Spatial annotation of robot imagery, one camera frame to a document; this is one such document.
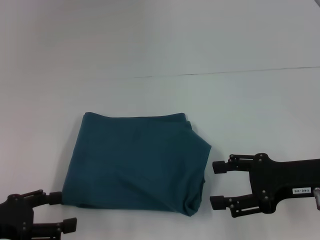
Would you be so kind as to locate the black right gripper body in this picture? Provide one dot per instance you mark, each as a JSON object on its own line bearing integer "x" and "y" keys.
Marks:
{"x": 275, "y": 177}

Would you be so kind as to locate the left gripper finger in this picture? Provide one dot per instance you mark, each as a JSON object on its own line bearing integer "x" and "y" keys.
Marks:
{"x": 47, "y": 198}
{"x": 57, "y": 227}

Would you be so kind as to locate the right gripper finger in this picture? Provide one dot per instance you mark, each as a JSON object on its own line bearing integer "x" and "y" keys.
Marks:
{"x": 235, "y": 165}
{"x": 240, "y": 205}

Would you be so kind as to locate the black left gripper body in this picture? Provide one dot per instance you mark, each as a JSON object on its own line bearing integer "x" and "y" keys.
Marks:
{"x": 15, "y": 220}

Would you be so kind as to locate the teal blue shirt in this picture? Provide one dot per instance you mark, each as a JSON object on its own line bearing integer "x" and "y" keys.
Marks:
{"x": 137, "y": 165}

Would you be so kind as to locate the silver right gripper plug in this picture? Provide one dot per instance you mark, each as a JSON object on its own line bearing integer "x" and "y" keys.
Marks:
{"x": 317, "y": 197}

